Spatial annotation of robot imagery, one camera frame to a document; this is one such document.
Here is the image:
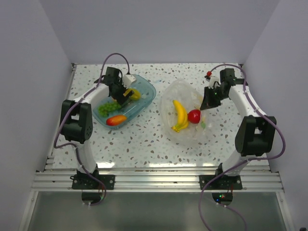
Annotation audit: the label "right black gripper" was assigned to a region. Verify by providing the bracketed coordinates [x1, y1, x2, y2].
[201, 86, 228, 111]

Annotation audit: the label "yellow fake starfruit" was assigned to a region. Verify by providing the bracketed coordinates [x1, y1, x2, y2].
[131, 89, 141, 101]

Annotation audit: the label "blue plastic fruit tray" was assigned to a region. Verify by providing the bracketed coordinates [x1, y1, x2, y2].
[92, 74, 156, 129]

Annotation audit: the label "red fake apple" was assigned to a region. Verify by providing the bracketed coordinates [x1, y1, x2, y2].
[188, 109, 201, 124]

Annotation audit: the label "red orange fake mango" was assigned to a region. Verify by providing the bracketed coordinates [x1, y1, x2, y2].
[106, 115, 127, 127]

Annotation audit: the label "green fake grapes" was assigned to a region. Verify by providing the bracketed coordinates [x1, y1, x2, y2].
[98, 102, 121, 117]

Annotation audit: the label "yellow fake banana bunch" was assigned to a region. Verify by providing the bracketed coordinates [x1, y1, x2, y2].
[172, 100, 189, 133]

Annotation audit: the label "clear plastic bag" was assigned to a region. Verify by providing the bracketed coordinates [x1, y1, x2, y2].
[160, 79, 207, 144]

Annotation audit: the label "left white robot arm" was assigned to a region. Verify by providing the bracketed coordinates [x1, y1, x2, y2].
[53, 67, 136, 189]

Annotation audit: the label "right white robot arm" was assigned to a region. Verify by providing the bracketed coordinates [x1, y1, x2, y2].
[200, 65, 277, 189]

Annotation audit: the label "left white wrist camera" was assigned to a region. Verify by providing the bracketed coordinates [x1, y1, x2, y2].
[122, 74, 136, 88]

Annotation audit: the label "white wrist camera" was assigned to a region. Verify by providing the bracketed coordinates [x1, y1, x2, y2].
[205, 71, 220, 89]
[122, 74, 136, 88]

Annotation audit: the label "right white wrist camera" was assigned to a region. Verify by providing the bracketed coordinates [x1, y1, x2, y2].
[205, 71, 220, 89]

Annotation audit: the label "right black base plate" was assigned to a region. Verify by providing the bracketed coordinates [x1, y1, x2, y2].
[199, 175, 243, 190]

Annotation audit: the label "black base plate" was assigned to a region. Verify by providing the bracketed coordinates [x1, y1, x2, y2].
[199, 175, 243, 190]
[70, 174, 116, 190]

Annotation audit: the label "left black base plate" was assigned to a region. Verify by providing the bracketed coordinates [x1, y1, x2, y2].
[70, 174, 116, 190]

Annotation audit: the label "aluminium mounting rail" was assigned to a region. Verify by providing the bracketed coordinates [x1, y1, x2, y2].
[31, 165, 283, 193]

